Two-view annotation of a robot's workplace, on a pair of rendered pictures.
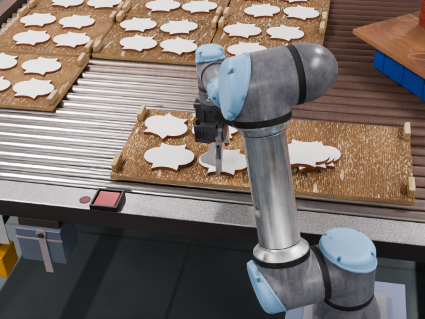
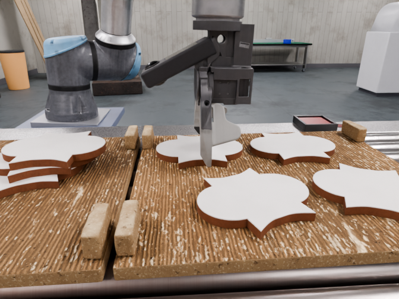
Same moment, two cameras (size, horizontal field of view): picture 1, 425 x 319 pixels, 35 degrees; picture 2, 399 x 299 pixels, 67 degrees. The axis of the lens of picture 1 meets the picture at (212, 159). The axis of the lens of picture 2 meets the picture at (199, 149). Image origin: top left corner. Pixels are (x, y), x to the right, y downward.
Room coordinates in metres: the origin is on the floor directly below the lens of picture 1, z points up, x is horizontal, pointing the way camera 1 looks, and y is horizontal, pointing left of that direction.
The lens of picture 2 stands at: (2.00, -0.17, 1.13)
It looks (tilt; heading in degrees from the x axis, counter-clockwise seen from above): 22 degrees down; 163
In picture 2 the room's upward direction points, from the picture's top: straight up
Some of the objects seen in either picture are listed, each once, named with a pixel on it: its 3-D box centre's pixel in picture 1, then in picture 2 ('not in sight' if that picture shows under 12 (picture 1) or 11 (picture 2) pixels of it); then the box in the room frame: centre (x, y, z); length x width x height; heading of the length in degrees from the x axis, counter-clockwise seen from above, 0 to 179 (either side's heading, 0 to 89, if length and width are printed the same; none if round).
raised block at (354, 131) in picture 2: (116, 162); (353, 130); (1.56, 0.27, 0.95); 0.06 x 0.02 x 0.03; 168
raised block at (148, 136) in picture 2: not in sight; (148, 136); (1.48, -0.11, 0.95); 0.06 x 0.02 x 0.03; 168
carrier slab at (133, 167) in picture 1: (193, 147); (275, 176); (1.65, 0.05, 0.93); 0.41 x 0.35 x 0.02; 78
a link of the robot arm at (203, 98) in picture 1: (212, 94); (217, 5); (1.55, -0.01, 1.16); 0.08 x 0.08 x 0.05
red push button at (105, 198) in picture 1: (107, 200); (314, 123); (1.42, 0.29, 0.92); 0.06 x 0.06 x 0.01; 77
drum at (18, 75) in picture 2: not in sight; (15, 69); (-4.77, -1.87, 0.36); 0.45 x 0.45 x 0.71
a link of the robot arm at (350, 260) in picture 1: (344, 264); (69, 59); (1.02, -0.27, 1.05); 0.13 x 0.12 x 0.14; 103
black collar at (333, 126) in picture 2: (107, 199); (314, 123); (1.42, 0.29, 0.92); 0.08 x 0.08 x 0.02; 77
